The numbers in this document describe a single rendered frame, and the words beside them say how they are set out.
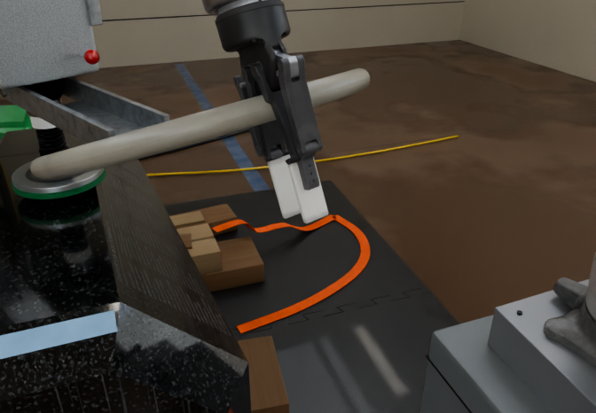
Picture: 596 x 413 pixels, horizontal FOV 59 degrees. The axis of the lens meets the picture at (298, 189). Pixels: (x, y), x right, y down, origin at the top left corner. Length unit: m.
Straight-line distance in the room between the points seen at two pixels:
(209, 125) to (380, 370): 1.53
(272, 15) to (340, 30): 6.27
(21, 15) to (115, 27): 4.97
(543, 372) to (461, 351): 0.13
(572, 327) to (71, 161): 0.70
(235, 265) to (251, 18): 1.81
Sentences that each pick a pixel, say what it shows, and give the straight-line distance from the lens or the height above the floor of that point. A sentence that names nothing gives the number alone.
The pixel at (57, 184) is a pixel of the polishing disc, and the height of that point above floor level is 0.86.
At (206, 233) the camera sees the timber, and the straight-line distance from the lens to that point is 2.33.
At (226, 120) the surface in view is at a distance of 0.55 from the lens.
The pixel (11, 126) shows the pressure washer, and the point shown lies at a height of 0.52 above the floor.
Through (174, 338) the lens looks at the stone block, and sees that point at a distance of 1.08.
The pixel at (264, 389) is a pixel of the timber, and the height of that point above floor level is 0.14.
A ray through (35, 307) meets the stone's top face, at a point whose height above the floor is 0.80.
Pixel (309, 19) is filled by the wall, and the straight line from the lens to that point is 6.64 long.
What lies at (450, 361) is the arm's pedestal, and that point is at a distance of 0.92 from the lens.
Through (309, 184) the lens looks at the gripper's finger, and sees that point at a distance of 0.55.
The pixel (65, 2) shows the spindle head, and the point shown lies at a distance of 1.28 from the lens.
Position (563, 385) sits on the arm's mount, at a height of 0.86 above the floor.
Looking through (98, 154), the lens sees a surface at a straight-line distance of 0.59.
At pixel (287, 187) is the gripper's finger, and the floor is 1.14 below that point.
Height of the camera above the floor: 1.41
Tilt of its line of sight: 27 degrees down
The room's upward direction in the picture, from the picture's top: straight up
